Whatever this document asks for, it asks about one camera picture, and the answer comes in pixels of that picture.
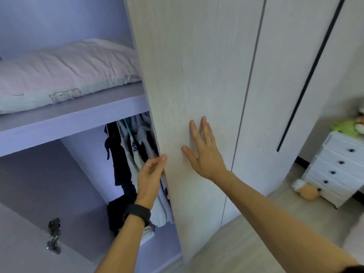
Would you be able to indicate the person's right hand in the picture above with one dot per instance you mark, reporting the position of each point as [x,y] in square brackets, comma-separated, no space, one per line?
[207,159]

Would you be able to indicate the person's left hand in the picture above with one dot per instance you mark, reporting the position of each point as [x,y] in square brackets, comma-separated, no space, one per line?
[148,183]

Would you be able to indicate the person's right thumb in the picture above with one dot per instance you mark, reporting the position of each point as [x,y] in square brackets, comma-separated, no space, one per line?
[189,156]

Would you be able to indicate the person's right middle finger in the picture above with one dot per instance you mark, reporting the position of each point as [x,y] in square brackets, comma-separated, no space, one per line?
[205,129]

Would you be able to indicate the person's left thumb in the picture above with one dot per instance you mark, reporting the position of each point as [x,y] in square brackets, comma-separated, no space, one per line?
[161,164]

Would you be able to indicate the light wood wardrobe door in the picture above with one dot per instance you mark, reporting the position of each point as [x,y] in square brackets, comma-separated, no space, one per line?
[193,68]

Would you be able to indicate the person's left forearm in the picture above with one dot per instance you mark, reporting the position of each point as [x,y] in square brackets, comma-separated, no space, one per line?
[125,244]

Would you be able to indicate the person's right forearm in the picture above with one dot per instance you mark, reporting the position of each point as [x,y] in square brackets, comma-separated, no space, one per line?
[278,227]

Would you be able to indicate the white hanging garment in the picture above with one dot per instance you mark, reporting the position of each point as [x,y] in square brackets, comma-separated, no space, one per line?
[133,159]

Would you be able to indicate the grey hanging garment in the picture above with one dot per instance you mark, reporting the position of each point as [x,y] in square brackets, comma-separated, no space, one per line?
[145,133]

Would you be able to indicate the black hanging garment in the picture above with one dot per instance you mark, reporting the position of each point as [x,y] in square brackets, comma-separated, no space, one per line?
[119,162]

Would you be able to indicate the teal clothes hanger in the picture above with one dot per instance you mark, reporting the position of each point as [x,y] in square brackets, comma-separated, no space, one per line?
[128,127]

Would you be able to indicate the black wristband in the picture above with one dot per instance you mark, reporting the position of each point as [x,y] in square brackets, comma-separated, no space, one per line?
[138,212]

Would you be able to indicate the black folded clothing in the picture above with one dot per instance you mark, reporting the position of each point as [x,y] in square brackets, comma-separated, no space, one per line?
[118,216]

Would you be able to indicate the white wardrobe shelf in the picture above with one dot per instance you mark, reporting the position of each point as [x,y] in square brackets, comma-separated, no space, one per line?
[71,116]

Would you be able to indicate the orange fox plush toy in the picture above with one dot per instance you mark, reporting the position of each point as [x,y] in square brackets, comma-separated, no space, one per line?
[308,191]

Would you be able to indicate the metal door hinge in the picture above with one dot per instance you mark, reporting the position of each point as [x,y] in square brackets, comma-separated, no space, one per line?
[54,235]

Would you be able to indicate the white pillow with cartoon print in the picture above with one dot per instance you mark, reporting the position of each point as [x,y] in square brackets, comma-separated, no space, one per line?
[59,73]

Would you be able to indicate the white chest of drawers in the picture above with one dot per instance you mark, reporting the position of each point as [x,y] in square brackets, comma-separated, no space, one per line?
[335,173]

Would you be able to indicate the green plush toy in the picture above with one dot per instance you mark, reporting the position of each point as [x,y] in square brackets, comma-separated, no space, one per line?
[348,127]

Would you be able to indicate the open white wardrobe door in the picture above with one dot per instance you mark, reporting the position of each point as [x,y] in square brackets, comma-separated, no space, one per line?
[31,247]

